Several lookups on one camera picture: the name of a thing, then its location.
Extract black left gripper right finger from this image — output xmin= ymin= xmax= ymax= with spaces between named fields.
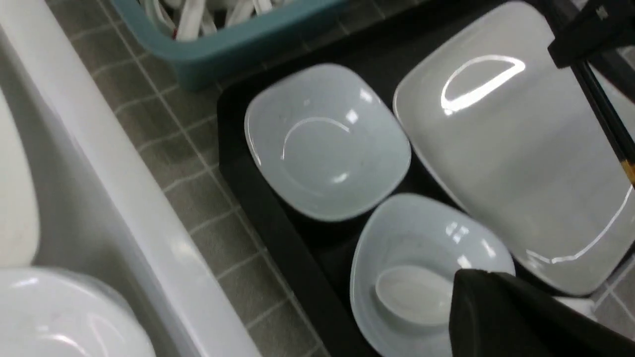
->
xmin=527 ymin=0 xmax=634 ymax=68

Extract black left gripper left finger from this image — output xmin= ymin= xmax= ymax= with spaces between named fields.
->
xmin=448 ymin=269 xmax=635 ymax=357

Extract white soup spoon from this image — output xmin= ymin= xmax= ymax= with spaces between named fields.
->
xmin=375 ymin=266 xmax=453 ymax=327

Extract white bowl front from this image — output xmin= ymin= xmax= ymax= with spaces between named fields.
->
xmin=349 ymin=193 xmax=516 ymax=357

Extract white bowl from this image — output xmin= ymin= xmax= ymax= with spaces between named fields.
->
xmin=244 ymin=63 xmax=411 ymax=222
xmin=349 ymin=193 xmax=516 ymax=357

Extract large white square tray plate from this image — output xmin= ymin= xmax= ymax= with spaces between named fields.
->
xmin=393 ymin=1 xmax=635 ymax=296

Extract grey checkered tablecloth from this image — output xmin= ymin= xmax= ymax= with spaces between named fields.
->
xmin=45 ymin=0 xmax=635 ymax=357

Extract teal plastic spoon bin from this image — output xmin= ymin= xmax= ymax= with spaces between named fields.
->
xmin=112 ymin=0 xmax=346 ymax=91

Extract pile of white soup spoons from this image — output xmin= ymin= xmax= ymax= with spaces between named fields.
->
xmin=137 ymin=0 xmax=292 ymax=42

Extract large white plastic tub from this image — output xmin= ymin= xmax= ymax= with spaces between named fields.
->
xmin=1 ymin=0 xmax=260 ymax=357

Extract stacked white bowls in tub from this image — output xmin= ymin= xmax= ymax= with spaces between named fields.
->
xmin=0 ymin=267 xmax=156 ymax=357

